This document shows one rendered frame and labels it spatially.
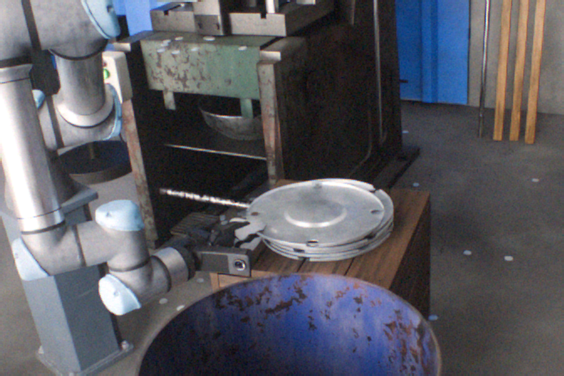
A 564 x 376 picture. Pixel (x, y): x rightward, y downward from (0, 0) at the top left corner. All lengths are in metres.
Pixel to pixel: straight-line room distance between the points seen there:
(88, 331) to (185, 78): 0.73
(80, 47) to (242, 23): 0.80
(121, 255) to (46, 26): 0.39
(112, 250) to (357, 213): 0.53
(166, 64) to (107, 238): 0.89
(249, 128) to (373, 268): 0.80
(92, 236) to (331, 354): 0.45
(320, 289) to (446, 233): 1.08
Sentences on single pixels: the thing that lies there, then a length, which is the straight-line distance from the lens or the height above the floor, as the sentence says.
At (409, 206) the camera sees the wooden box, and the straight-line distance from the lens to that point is 1.62.
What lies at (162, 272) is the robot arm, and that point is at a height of 0.44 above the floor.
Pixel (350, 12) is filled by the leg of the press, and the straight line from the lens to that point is 2.20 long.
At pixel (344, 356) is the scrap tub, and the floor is 0.32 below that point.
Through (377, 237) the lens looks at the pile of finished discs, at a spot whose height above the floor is 0.37.
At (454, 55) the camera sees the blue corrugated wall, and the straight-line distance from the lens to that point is 3.12.
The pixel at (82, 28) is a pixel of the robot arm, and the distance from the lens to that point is 1.20.
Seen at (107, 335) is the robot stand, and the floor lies 0.08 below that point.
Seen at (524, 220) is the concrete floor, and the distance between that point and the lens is 2.30.
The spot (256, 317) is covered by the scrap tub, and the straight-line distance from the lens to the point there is 1.21.
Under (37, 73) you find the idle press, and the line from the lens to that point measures 3.58.
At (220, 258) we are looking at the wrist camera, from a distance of 1.33.
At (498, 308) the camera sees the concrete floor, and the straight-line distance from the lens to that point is 1.90.
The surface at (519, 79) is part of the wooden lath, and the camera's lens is 2.80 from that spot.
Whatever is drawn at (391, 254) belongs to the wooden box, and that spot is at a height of 0.35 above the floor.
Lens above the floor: 1.12
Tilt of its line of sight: 27 degrees down
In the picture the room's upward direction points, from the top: 6 degrees counter-clockwise
